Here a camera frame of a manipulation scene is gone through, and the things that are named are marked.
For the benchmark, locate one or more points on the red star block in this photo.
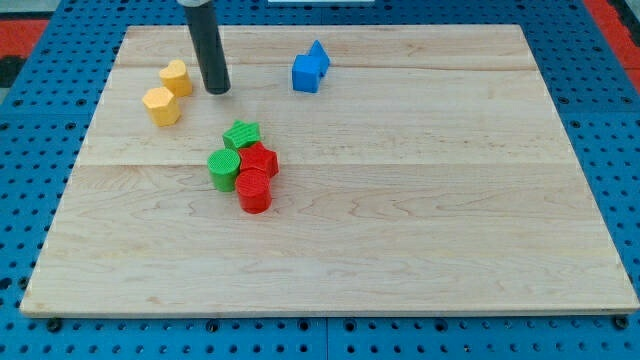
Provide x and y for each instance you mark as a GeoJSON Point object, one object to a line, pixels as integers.
{"type": "Point", "coordinates": [258, 157]}

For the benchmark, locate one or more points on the yellow heart block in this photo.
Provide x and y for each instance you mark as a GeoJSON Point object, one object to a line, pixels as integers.
{"type": "Point", "coordinates": [175, 78]}

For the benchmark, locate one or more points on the blue triangle block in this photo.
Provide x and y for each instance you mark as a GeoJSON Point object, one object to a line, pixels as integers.
{"type": "Point", "coordinates": [318, 52]}

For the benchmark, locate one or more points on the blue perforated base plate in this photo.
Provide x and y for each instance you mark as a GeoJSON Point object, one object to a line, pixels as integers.
{"type": "Point", "coordinates": [45, 116]}

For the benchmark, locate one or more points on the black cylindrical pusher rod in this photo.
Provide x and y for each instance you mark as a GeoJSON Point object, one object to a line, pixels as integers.
{"type": "Point", "coordinates": [203, 27]}

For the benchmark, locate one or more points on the red cylinder block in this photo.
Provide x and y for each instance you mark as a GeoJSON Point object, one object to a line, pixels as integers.
{"type": "Point", "coordinates": [253, 190]}

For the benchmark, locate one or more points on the yellow hexagon block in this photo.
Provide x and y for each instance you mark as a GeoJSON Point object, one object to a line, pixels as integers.
{"type": "Point", "coordinates": [161, 106]}

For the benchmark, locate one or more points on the blue cube block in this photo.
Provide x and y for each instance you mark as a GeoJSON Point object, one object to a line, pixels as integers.
{"type": "Point", "coordinates": [306, 73]}

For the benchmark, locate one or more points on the green cylinder block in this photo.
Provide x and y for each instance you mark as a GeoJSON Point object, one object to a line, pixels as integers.
{"type": "Point", "coordinates": [223, 166]}

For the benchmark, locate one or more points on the green star block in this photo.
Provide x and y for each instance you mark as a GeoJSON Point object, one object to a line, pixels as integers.
{"type": "Point", "coordinates": [241, 135]}

